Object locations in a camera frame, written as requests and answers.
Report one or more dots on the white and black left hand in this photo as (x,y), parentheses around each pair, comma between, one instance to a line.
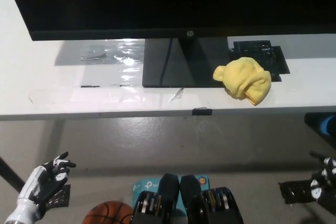
(47,182)

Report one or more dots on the white and black right hand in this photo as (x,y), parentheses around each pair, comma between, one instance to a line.
(328,182)

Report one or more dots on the yellow microfiber cloth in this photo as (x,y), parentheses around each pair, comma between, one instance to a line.
(244,77)

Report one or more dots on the black desk leg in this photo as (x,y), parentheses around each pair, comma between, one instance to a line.
(10,176)

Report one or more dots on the black floor tape patch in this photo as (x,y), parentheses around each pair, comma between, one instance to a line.
(63,195)
(295,190)

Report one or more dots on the blue and black object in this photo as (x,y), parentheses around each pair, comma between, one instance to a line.
(328,125)

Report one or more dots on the orange basketball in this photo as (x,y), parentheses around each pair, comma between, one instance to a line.
(107,213)

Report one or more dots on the teal tp-link box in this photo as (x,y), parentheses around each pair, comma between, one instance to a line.
(144,186)

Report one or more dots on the thin black tape strip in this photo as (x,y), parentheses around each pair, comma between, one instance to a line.
(89,86)

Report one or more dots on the black plastic tray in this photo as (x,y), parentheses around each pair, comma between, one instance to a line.
(273,53)

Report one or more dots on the short black tape piece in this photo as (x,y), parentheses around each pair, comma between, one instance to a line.
(202,111)

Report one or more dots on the clear plastic film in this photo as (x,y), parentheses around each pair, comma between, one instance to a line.
(126,58)

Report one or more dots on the clear tape strip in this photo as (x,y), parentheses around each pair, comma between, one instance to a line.
(176,95)

